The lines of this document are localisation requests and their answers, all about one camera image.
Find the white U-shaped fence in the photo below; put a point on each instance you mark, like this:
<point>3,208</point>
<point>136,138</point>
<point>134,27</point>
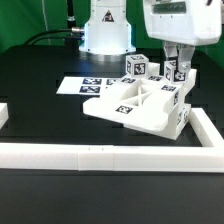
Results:
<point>209,157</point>

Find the white block at left edge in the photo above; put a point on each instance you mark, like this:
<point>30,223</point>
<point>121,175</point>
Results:
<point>3,114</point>

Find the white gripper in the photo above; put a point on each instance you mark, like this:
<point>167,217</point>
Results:
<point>192,22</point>

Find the white marker sheet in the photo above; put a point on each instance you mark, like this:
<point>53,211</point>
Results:
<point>85,85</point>

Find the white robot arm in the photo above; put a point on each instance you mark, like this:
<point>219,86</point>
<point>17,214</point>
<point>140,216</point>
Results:
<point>108,32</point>

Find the white chair back frame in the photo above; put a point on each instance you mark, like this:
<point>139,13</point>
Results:
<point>151,105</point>

